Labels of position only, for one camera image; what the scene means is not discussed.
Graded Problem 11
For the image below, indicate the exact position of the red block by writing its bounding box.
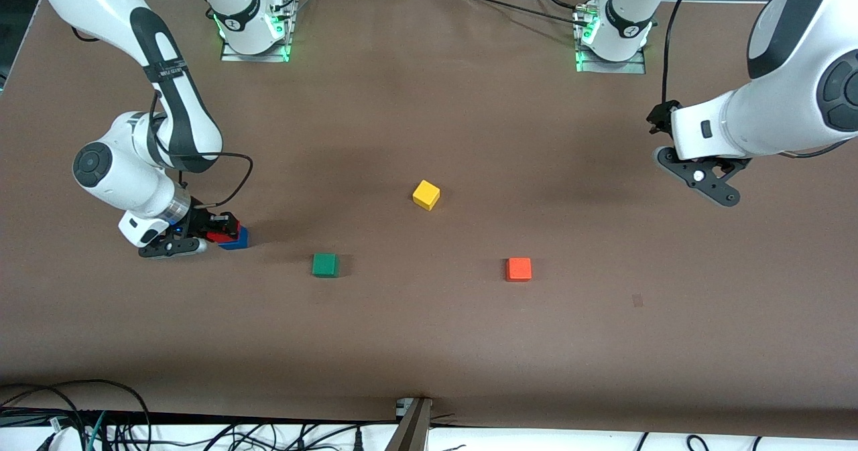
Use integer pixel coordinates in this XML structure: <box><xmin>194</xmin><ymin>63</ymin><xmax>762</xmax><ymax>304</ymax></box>
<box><xmin>205</xmin><ymin>218</ymin><xmax>241</xmax><ymax>243</ymax></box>

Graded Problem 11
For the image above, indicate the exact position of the yellow block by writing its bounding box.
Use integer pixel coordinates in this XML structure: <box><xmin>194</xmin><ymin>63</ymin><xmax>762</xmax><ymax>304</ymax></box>
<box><xmin>412</xmin><ymin>180</ymin><xmax>441</xmax><ymax>211</ymax></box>

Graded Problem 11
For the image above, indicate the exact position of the aluminium profile bar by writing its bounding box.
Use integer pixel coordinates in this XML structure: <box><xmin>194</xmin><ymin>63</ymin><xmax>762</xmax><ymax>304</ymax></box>
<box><xmin>385</xmin><ymin>397</ymin><xmax>434</xmax><ymax>451</ymax></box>

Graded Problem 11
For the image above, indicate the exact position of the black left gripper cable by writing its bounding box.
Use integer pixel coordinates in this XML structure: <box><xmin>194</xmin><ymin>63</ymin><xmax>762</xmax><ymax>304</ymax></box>
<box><xmin>660</xmin><ymin>0</ymin><xmax>708</xmax><ymax>107</ymax></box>

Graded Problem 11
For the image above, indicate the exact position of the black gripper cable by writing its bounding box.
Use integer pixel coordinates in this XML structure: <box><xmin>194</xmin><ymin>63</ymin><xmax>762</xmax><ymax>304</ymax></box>
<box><xmin>660</xmin><ymin>0</ymin><xmax>708</xmax><ymax>107</ymax></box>
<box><xmin>176</xmin><ymin>152</ymin><xmax>254</xmax><ymax>209</ymax></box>

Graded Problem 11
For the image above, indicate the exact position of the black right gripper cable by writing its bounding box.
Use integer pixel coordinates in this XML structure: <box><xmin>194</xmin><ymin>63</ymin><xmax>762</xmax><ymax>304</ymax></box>
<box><xmin>176</xmin><ymin>152</ymin><xmax>254</xmax><ymax>209</ymax></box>

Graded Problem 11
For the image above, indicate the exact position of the aluminium left arm base plate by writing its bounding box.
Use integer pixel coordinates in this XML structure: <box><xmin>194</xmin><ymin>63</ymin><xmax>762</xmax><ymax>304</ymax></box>
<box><xmin>574</xmin><ymin>5</ymin><xmax>648</xmax><ymax>75</ymax></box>

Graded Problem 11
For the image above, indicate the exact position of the black cable across table edge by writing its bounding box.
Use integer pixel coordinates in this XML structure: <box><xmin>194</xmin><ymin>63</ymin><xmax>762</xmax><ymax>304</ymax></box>
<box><xmin>463</xmin><ymin>0</ymin><xmax>591</xmax><ymax>21</ymax></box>

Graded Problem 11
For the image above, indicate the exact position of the black looped cable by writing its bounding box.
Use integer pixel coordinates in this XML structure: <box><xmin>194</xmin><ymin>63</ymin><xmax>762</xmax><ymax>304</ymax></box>
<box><xmin>0</xmin><ymin>379</ymin><xmax>152</xmax><ymax>451</ymax></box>

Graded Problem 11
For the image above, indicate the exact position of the teal cable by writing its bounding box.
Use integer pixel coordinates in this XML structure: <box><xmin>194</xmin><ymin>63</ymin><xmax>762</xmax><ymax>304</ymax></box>
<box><xmin>86</xmin><ymin>411</ymin><xmax>108</xmax><ymax>451</ymax></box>

